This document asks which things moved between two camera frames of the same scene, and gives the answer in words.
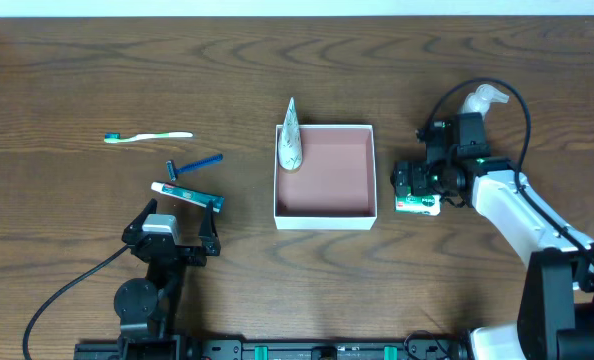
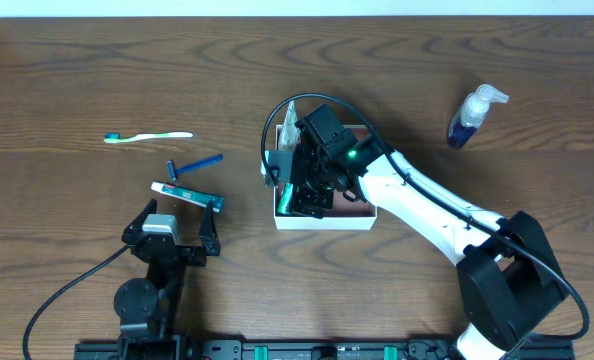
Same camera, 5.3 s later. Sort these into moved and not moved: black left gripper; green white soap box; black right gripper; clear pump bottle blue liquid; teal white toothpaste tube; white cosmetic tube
Moved: green white soap box; black right gripper
Not moved: white cosmetic tube; black left gripper; clear pump bottle blue liquid; teal white toothpaste tube
